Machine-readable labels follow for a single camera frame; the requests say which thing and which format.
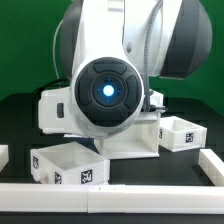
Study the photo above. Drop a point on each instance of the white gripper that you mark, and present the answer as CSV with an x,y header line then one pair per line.
x,y
55,116

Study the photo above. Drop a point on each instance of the white drawer with knob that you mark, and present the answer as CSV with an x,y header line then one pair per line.
x,y
69,164

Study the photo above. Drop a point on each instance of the white drawer cabinet housing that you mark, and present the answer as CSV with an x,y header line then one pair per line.
x,y
140,140

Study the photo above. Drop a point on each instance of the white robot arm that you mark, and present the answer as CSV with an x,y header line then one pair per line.
x,y
109,50

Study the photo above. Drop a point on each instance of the white small drawer box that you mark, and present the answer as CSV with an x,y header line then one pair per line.
x,y
176,134

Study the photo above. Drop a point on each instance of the white left rail bar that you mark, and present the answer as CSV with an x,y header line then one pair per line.
x,y
4,158

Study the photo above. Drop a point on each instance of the white rail bar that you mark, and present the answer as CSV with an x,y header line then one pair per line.
x,y
212,166
4,158
111,199

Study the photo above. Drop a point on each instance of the white front rail bar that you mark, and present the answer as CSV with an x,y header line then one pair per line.
x,y
111,199

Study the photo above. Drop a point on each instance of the white right rail bar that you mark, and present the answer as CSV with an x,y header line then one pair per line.
x,y
212,166

